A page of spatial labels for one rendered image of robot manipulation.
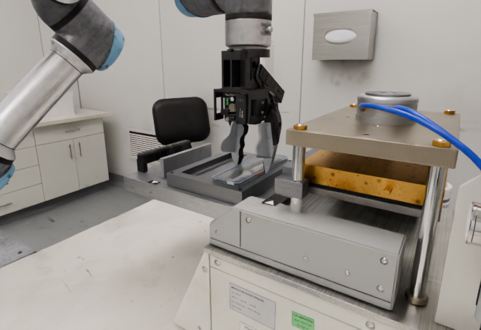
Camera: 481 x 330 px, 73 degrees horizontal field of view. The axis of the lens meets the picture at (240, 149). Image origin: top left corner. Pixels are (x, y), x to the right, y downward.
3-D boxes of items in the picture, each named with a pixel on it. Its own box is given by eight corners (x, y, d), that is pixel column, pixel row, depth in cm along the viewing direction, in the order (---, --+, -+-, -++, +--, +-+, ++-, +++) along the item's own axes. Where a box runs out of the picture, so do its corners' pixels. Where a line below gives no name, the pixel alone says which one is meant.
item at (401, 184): (447, 172, 53) (457, 113, 50) (438, 228, 35) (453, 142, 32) (340, 155, 62) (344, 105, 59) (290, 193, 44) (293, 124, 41)
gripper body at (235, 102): (212, 124, 55) (210, 49, 52) (240, 117, 62) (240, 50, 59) (251, 129, 51) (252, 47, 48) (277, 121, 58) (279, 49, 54)
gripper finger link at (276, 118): (258, 147, 58) (248, 99, 57) (263, 145, 59) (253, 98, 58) (281, 144, 55) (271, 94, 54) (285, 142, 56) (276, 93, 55)
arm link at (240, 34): (241, 24, 58) (283, 21, 53) (241, 51, 59) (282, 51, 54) (215, 20, 52) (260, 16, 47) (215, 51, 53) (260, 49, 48)
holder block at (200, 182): (294, 172, 68) (295, 159, 67) (242, 206, 51) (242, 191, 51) (229, 159, 76) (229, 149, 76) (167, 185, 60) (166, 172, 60)
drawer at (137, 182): (303, 189, 68) (305, 153, 66) (248, 234, 51) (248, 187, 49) (196, 165, 84) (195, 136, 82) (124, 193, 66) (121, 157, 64)
